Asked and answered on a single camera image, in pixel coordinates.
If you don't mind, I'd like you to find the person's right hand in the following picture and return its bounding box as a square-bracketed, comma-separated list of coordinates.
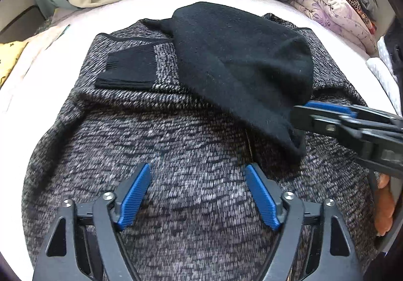
[374, 174, 395, 236]

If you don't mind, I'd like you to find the cream orange patterned blanket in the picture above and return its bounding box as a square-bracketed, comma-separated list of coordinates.
[16, 24, 70, 79]

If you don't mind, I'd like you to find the yellow patterned pillow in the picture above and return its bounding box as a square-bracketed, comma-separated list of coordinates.
[0, 40, 28, 87]

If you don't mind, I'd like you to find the white quilted bed cover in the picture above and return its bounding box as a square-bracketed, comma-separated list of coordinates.
[1, 0, 393, 280]

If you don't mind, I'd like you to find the black grey knit sweater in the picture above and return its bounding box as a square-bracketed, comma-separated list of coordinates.
[22, 2, 377, 280]

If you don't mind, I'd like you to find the floral purple folded quilt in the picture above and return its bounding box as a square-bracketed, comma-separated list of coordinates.
[288, 0, 376, 55]

